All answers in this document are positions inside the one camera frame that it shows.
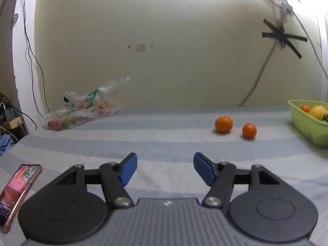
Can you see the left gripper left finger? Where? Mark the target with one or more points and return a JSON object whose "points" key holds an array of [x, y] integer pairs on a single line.
{"points": [[113, 177]]}

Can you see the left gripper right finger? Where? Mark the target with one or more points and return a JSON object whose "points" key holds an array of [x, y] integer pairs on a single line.
{"points": [[221, 178]]}

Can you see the clear plastic bag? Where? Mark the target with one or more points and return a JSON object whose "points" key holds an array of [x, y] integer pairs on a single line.
{"points": [[78, 110]]}

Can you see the green plastic basket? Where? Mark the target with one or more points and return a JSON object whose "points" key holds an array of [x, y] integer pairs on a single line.
{"points": [[314, 129]]}

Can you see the smartphone in clear case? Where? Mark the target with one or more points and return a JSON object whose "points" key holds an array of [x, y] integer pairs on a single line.
{"points": [[15, 191]]}

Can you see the small right tangerine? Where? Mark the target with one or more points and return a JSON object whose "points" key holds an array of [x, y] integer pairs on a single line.
{"points": [[305, 108]]}

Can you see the beige power adapter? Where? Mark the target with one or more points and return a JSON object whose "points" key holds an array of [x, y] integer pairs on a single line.
{"points": [[12, 124]]}

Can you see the yellow lemon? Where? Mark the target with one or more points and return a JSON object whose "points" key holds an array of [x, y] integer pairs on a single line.
{"points": [[318, 112]]}

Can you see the black tape cross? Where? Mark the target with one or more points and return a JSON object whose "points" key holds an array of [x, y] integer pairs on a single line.
{"points": [[282, 37]]}

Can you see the white power strip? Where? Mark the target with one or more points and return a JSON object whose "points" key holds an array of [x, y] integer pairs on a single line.
{"points": [[282, 10]]}

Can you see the small wall sticker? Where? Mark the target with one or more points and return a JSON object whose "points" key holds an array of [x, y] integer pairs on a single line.
{"points": [[140, 47]]}

